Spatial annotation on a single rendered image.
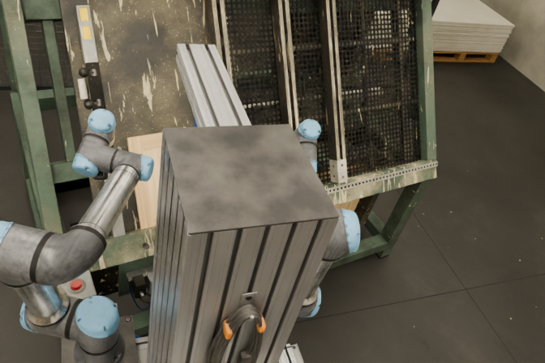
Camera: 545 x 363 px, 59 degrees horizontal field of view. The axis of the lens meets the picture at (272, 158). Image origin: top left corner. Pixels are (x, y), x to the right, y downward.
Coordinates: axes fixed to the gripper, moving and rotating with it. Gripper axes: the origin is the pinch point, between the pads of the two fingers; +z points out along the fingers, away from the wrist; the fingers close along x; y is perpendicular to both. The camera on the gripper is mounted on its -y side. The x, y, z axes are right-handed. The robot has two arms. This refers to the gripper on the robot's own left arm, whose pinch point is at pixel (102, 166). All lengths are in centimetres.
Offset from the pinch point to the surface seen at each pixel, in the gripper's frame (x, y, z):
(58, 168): 16.3, 11.8, 31.8
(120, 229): -6.8, -13.8, 41.1
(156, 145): -23.3, 19.6, 29.1
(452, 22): -418, 253, 222
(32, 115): 24.0, 26.5, 12.8
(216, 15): -50, 69, 2
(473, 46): -469, 238, 250
